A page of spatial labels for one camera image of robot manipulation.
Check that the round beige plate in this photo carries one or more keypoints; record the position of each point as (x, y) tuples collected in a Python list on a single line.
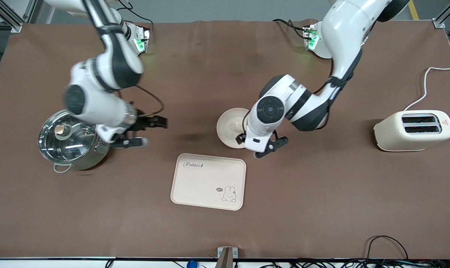
[(228, 128)]

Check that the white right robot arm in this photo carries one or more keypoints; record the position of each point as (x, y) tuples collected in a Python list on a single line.
[(109, 67)]

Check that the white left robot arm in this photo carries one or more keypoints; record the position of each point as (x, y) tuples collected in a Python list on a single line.
[(344, 33)]

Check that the beige rabbit print tray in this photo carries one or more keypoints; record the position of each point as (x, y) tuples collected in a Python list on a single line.
[(206, 182)]

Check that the steel electric cooking pot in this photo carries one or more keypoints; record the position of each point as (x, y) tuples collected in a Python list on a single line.
[(87, 158)]

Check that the glass pot lid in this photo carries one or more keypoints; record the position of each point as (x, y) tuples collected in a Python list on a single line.
[(66, 145)]

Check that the brown table cloth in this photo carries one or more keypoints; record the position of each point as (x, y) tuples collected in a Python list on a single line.
[(322, 216)]

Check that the small blue round object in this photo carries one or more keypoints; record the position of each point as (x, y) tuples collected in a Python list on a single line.
[(192, 264)]

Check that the cream two-slot toaster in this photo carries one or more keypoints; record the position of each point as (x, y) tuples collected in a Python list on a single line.
[(403, 136)]

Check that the grey metal camera bracket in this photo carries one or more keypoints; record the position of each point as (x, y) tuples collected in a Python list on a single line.
[(227, 257)]

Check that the aluminium frame profile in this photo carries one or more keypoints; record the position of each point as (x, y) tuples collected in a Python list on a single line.
[(12, 22), (446, 15)]

